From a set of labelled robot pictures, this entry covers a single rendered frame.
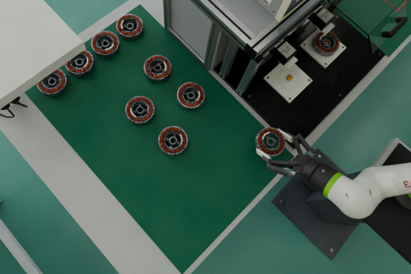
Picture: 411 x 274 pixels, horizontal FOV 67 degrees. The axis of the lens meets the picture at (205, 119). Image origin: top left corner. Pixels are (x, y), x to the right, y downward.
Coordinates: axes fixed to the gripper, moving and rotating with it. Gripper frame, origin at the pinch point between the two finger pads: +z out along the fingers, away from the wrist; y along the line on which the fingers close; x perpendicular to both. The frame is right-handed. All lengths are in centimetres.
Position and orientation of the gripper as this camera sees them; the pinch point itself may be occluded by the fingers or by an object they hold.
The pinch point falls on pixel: (271, 143)
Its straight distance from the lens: 121.4
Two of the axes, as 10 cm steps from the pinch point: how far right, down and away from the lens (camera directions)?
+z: -6.3, -4.7, 6.2
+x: -2.5, -6.4, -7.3
